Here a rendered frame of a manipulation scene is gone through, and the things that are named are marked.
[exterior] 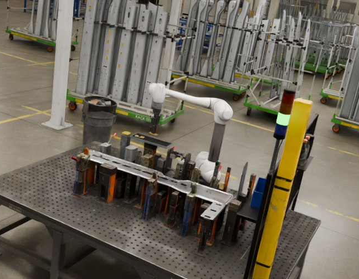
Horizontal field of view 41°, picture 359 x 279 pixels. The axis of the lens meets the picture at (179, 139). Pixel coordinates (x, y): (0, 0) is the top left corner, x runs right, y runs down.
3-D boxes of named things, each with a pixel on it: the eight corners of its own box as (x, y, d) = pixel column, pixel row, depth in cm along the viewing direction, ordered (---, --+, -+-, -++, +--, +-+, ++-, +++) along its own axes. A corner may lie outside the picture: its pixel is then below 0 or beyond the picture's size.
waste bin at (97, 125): (70, 146, 700) (73, 98, 676) (92, 138, 746) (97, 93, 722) (97, 156, 680) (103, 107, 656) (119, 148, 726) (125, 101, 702)
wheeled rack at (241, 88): (164, 83, 1177) (174, 10, 1120) (181, 78, 1265) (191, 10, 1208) (237, 103, 1109) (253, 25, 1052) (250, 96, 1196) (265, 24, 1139)
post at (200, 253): (194, 254, 353) (200, 219, 343) (199, 247, 362) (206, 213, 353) (202, 257, 351) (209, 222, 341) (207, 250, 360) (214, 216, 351)
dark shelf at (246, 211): (235, 217, 353) (236, 213, 352) (266, 178, 432) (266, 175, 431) (264, 226, 345) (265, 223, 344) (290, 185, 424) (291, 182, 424)
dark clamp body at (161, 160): (148, 199, 426) (154, 159, 413) (155, 194, 437) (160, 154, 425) (159, 202, 422) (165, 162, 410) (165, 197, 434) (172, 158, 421)
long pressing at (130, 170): (75, 156, 415) (75, 155, 415) (90, 149, 435) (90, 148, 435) (225, 206, 368) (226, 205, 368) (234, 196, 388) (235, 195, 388)
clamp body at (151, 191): (138, 218, 390) (143, 179, 379) (145, 212, 401) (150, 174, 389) (148, 222, 387) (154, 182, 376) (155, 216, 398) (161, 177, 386)
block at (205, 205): (191, 238, 373) (198, 206, 364) (197, 232, 383) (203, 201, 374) (203, 242, 370) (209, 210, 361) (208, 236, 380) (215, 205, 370)
